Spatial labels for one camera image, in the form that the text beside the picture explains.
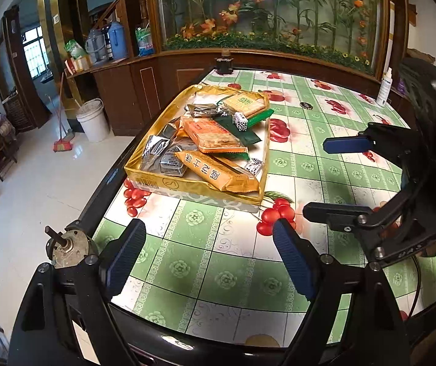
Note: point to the yellow cardboard tray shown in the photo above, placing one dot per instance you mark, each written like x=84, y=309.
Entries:
x=187, y=190

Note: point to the wicker basket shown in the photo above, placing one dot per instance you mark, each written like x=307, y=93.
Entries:
x=15, y=110

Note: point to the glass panel with artificial flowers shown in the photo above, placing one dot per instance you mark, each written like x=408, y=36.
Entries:
x=271, y=7

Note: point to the green fruit-print tablecloth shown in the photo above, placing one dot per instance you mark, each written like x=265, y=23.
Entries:
x=202, y=244

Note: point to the red broom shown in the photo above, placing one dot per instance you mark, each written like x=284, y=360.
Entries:
x=62, y=145

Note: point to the small cardboard box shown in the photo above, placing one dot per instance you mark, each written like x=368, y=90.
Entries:
x=78, y=64

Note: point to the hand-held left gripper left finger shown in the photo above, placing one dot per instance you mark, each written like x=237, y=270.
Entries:
x=126, y=255

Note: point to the green white bag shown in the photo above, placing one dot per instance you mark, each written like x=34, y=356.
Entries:
x=73, y=49

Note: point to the white yellow rolled poster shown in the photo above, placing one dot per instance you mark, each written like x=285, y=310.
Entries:
x=391, y=26

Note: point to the long orange cracker packet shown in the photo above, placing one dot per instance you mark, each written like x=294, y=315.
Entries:
x=218, y=171

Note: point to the white blue candy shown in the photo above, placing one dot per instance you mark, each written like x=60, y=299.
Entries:
x=223, y=114
x=252, y=166
x=241, y=122

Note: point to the metal motor with shaft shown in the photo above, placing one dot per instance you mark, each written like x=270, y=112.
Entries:
x=67, y=247

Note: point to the dark green snack packet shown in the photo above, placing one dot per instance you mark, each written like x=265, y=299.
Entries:
x=252, y=137

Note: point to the grey plastic jug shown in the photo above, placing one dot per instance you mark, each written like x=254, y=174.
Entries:
x=96, y=47

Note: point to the lattice window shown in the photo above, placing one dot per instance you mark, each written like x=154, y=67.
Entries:
x=34, y=53

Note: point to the green-edged clear cracker packet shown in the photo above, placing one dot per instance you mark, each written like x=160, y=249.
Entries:
x=239, y=156

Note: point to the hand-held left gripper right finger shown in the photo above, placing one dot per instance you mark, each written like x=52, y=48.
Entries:
x=294, y=261

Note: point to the white plastic bucket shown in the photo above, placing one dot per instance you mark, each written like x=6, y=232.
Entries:
x=93, y=120

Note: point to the yellow green cracker packet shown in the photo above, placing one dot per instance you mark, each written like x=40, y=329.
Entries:
x=244, y=103

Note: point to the silver foil snack packet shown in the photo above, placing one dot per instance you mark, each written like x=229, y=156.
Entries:
x=176, y=160
x=151, y=148

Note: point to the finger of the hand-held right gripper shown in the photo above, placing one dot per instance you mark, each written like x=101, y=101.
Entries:
x=332, y=213
x=347, y=145

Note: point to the dark glass jar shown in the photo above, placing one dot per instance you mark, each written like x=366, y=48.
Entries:
x=223, y=64

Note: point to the white spray bottle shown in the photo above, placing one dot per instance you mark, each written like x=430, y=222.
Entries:
x=384, y=87

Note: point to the wide orange cracker packet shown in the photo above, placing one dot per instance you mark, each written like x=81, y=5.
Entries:
x=210, y=135

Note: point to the dark grey foil packet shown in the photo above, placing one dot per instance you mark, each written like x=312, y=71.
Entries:
x=202, y=110

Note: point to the blue thermos jug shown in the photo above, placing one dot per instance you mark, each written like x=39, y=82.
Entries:
x=118, y=40

